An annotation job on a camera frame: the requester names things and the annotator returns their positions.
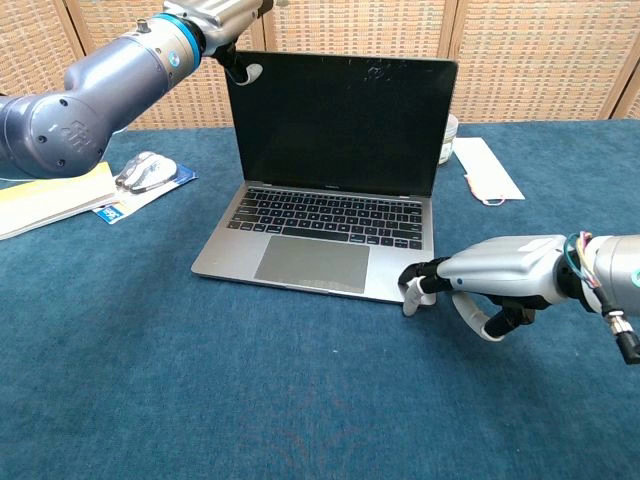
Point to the orange white notepad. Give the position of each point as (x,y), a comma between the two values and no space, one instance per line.
(50,202)

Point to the clear jar of binder clips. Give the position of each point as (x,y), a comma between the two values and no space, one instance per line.
(450,140)

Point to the silver laptop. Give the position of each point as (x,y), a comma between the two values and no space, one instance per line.
(340,130)

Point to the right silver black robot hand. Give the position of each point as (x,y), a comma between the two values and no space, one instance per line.
(500,265)

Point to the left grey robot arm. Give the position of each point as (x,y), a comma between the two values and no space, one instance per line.
(100,95)

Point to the blue carpet table mat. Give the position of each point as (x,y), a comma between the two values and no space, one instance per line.
(250,390)

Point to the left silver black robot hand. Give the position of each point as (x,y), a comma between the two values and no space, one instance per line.
(220,15)

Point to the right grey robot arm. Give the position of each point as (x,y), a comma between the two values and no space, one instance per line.
(617,270)

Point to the beige woven partition wall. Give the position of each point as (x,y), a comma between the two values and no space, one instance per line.
(525,60)

